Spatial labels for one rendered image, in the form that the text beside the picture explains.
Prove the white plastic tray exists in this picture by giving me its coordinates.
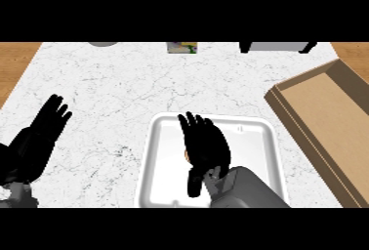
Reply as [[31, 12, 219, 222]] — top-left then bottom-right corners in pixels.
[[134, 111, 291, 209]]

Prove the brown cardboard box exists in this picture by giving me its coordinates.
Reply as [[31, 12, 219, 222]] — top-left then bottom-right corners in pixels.
[[264, 58, 369, 209]]

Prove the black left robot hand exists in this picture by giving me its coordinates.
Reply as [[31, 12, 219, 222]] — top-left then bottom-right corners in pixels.
[[0, 94, 74, 188]]

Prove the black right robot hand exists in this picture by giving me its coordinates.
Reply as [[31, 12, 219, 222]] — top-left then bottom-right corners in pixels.
[[177, 111, 232, 198]]

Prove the grey round object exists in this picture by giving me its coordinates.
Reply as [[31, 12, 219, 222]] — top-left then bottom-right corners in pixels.
[[89, 41, 120, 48]]

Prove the grey appliance with black legs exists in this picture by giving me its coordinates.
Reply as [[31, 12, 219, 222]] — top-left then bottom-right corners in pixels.
[[238, 41, 319, 55]]

